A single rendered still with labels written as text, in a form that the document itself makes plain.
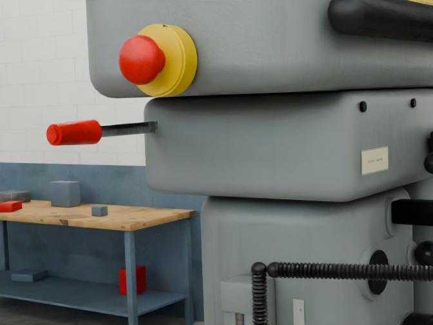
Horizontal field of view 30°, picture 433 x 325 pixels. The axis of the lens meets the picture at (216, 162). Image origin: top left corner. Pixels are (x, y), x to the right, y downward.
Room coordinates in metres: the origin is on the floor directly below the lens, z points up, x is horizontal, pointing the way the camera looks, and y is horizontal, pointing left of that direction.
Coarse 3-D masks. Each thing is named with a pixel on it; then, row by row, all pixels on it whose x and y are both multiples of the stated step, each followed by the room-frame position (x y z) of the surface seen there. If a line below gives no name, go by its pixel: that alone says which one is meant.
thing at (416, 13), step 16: (336, 0) 0.63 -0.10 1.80; (352, 0) 0.62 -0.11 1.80; (368, 0) 0.63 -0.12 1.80; (384, 0) 0.66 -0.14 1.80; (400, 0) 0.69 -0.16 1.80; (336, 16) 0.63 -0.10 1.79; (352, 16) 0.62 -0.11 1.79; (368, 16) 0.62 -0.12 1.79; (384, 16) 0.65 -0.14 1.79; (400, 16) 0.67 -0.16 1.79; (416, 16) 0.70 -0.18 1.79; (432, 16) 0.74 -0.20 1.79; (352, 32) 0.63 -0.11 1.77; (368, 32) 0.65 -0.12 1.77; (384, 32) 0.67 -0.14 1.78; (400, 32) 0.69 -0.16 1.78; (416, 32) 0.72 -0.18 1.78; (432, 32) 0.75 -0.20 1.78
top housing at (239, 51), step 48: (96, 0) 0.74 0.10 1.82; (144, 0) 0.70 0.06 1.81; (192, 0) 0.67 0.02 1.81; (240, 0) 0.65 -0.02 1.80; (288, 0) 0.64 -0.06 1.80; (432, 0) 0.84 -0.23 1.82; (96, 48) 0.74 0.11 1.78; (240, 48) 0.65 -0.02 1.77; (288, 48) 0.64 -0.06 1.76; (336, 48) 0.66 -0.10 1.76; (384, 48) 0.74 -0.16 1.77; (432, 48) 0.84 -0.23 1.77; (144, 96) 0.73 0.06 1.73
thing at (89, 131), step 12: (84, 120) 0.74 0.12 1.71; (48, 132) 0.71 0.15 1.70; (60, 132) 0.71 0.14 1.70; (72, 132) 0.72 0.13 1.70; (84, 132) 0.73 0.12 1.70; (96, 132) 0.74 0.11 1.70; (108, 132) 0.76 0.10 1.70; (120, 132) 0.78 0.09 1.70; (132, 132) 0.79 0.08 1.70; (144, 132) 0.81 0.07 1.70; (156, 132) 0.82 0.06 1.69; (60, 144) 0.71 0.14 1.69; (72, 144) 0.73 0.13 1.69; (84, 144) 0.74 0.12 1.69
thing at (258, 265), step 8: (256, 264) 0.68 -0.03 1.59; (264, 264) 0.68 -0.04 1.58; (256, 272) 0.67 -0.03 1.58; (264, 272) 0.68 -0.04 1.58; (256, 280) 0.68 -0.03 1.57; (264, 280) 0.68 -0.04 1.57; (256, 288) 0.68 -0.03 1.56; (264, 288) 0.68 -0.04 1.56; (256, 296) 0.68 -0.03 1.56; (264, 296) 0.68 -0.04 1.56; (256, 304) 0.68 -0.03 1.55; (264, 304) 0.68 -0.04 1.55; (256, 312) 0.68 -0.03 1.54; (264, 312) 0.68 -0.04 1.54; (256, 320) 0.68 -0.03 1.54; (264, 320) 0.68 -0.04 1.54
